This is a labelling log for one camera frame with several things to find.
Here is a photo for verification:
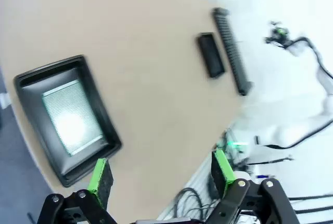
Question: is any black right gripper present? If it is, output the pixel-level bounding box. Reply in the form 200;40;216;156
264;20;290;49

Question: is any black ESD tray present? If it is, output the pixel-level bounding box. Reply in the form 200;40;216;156
13;55;122;188
196;32;226;79

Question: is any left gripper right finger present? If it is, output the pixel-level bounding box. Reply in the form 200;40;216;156
207;150;300;224

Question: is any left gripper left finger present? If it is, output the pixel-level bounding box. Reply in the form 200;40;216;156
36;158;117;224

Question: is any black slotted board rack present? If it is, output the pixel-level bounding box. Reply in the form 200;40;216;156
211;7;253;96

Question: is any black cable bundle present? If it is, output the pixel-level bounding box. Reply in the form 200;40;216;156
173;186;222;221

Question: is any green perforated circuit board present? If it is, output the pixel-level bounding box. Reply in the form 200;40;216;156
41;79;108;157

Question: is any thin black loose cable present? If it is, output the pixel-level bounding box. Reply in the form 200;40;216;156
248;156;295;166

